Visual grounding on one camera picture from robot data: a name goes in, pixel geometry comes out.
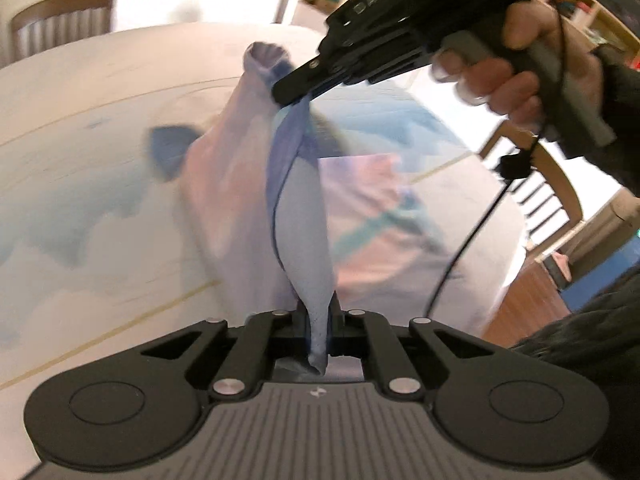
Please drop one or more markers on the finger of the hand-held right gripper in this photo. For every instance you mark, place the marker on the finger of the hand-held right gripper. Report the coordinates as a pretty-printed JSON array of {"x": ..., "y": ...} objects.
[
  {"x": 327, "y": 87},
  {"x": 297, "y": 80}
]

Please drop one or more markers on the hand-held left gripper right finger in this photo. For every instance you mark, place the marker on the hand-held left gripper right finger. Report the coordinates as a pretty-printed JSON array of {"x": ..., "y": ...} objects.
[{"x": 336, "y": 332}]

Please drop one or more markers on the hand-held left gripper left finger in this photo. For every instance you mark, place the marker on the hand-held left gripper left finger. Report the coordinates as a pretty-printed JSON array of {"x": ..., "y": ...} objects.
[{"x": 298, "y": 331}]

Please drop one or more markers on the pale lavender tie-dye shirt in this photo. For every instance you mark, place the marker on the pale lavender tie-dye shirt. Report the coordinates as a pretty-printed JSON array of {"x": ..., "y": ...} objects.
[{"x": 300, "y": 220}]

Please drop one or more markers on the person's right forearm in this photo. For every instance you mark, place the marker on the person's right forearm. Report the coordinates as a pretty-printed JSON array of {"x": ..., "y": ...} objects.
[{"x": 622, "y": 135}]

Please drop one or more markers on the person's right hand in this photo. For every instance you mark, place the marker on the person's right hand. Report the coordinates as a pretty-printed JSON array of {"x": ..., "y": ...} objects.
[{"x": 500, "y": 87}]

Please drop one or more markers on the wooden shelf unit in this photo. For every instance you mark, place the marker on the wooden shelf unit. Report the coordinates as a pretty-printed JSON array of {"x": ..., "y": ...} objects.
[{"x": 607, "y": 25}]

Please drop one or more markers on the wooden spindle-back chair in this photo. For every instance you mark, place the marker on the wooden spindle-back chair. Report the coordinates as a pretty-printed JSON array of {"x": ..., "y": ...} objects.
[{"x": 550, "y": 180}]

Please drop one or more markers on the wooden slat-back chair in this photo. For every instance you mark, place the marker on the wooden slat-back chair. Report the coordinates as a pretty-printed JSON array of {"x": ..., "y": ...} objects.
[{"x": 60, "y": 20}]

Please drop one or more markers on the white blue printed tablecloth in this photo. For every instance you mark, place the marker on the white blue printed tablecloth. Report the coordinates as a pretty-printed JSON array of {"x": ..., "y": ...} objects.
[{"x": 75, "y": 185}]

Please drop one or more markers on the person's dark clothing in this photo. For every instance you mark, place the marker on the person's dark clothing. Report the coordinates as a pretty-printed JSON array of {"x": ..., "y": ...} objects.
[{"x": 600, "y": 340}]

